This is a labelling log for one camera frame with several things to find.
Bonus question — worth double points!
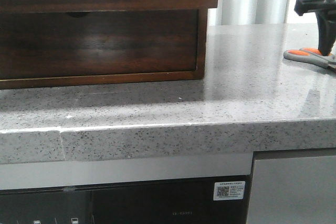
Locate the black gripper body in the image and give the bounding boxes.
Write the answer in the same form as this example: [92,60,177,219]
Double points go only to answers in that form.
[294,0,335,56]

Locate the grey orange scissors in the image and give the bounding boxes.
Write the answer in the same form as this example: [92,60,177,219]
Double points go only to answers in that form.
[283,48,335,72]

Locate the dark wooden drawer cabinet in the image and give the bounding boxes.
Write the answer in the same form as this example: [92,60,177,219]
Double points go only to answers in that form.
[0,8,209,90]

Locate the grey cabinet door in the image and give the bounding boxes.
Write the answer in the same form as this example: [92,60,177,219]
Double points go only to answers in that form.
[247,156,335,223]

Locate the white QR code sticker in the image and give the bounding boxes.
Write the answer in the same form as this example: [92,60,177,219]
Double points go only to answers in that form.
[213,181,246,201]

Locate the black built-in appliance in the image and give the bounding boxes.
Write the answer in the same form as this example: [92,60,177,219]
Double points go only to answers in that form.
[1,175,250,223]

